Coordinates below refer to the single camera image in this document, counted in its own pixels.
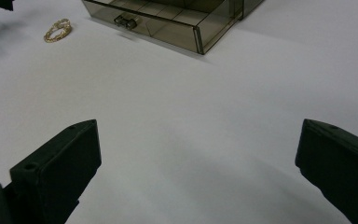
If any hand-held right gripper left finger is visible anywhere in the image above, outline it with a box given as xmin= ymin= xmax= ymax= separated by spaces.
xmin=3 ymin=119 xmax=103 ymax=224

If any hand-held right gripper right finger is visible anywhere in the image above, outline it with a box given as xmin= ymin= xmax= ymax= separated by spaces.
xmin=295 ymin=118 xmax=358 ymax=224

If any gold chain bracelet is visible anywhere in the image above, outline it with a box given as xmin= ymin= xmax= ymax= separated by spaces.
xmin=43 ymin=18 xmax=73 ymax=44

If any smoky transparent plastic drawer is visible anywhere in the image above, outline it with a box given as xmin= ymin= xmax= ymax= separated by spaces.
xmin=81 ymin=0 xmax=244 ymax=56

